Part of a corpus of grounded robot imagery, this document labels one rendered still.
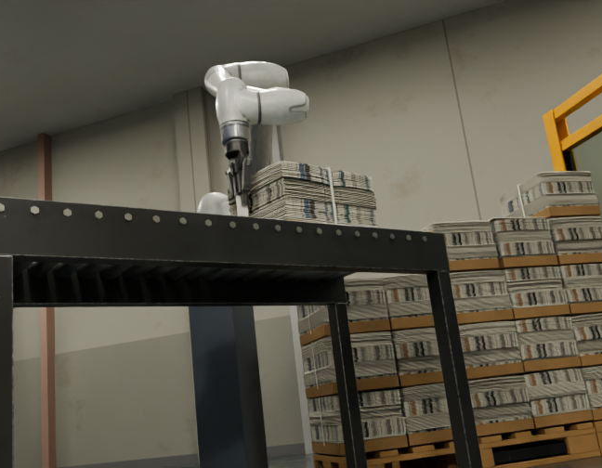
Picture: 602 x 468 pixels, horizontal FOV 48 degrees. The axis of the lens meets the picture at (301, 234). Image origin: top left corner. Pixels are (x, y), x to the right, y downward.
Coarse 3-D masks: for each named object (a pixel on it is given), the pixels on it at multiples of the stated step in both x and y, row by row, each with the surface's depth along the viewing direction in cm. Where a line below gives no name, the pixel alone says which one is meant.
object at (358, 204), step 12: (348, 180) 209; (360, 180) 212; (348, 192) 207; (360, 192) 211; (372, 192) 214; (348, 204) 206; (360, 204) 209; (372, 204) 212; (348, 216) 205; (360, 216) 208; (372, 216) 211
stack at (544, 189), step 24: (528, 192) 327; (552, 192) 316; (576, 192) 319; (504, 216) 346; (528, 216) 328; (552, 216) 312; (576, 216) 317; (552, 240) 310; (576, 240) 311; (600, 240) 315; (576, 264) 309; (600, 264) 311; (576, 288) 304; (600, 288) 307; (600, 312) 305; (576, 336) 297; (600, 336) 299; (600, 384) 293; (600, 408) 290; (600, 432) 287
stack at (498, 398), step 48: (384, 288) 283; (480, 288) 292; (528, 288) 298; (384, 336) 273; (432, 336) 278; (480, 336) 284; (528, 336) 291; (432, 384) 272; (480, 384) 278; (528, 384) 285; (576, 384) 290; (336, 432) 260; (384, 432) 262; (528, 432) 278; (576, 432) 283
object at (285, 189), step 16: (256, 176) 201; (272, 176) 195; (288, 176) 192; (304, 176) 196; (320, 176) 200; (256, 192) 202; (272, 192) 195; (288, 192) 191; (304, 192) 195; (320, 192) 199; (256, 208) 200; (272, 208) 194; (288, 208) 190; (304, 208) 194; (320, 208) 198
